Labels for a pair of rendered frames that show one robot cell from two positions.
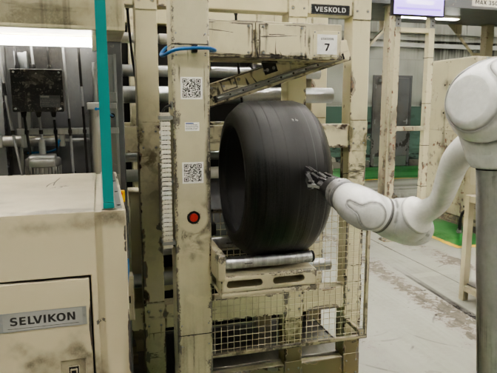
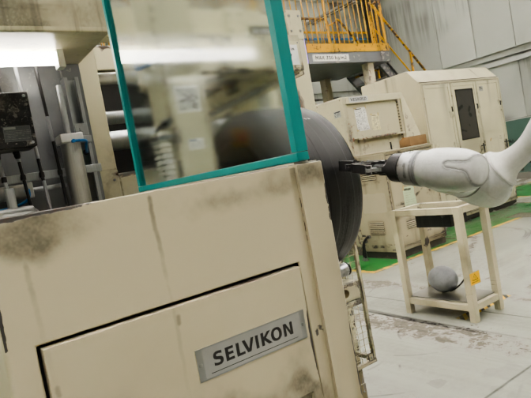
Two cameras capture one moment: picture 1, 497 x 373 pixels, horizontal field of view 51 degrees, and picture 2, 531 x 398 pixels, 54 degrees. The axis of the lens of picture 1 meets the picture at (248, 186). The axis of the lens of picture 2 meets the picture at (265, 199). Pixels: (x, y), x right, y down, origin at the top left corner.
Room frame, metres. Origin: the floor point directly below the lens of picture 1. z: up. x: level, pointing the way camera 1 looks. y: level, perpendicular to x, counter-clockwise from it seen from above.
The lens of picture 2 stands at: (0.32, 0.51, 1.27)
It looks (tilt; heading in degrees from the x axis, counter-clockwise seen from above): 3 degrees down; 341
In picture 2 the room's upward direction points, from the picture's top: 10 degrees counter-clockwise
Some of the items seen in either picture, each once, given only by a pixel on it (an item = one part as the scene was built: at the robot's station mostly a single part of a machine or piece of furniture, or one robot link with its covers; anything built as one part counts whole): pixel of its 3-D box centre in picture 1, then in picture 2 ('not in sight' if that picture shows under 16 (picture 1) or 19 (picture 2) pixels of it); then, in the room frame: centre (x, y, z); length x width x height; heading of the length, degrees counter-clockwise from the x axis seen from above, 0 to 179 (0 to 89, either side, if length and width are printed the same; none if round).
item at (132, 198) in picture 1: (136, 266); not in sight; (2.62, 0.59, 0.61); 0.33 x 0.06 x 0.86; 16
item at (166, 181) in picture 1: (167, 180); not in sight; (1.80, 0.29, 1.19); 0.05 x 0.04 x 0.48; 16
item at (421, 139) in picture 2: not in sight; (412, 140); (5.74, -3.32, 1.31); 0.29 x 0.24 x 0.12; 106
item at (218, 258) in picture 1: (211, 252); not in sight; (1.89, 0.14, 0.90); 0.40 x 0.03 x 0.10; 16
